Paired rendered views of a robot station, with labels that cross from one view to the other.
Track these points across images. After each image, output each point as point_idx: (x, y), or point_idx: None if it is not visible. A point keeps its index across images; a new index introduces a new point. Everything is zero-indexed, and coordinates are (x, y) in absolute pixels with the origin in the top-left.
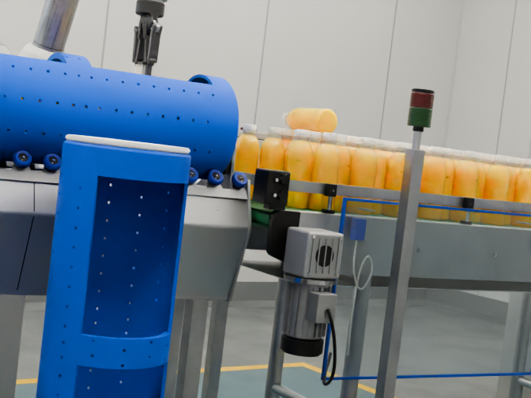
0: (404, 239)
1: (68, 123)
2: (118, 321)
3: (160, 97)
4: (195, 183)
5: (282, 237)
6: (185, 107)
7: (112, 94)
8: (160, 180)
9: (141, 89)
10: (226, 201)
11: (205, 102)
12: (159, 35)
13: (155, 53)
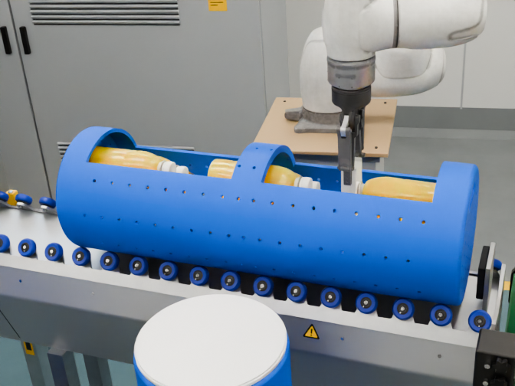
0: None
1: (227, 253)
2: None
3: (339, 227)
4: (412, 318)
5: None
6: (374, 240)
7: (275, 224)
8: None
9: (315, 216)
10: (454, 347)
11: (408, 233)
12: (347, 140)
13: (346, 161)
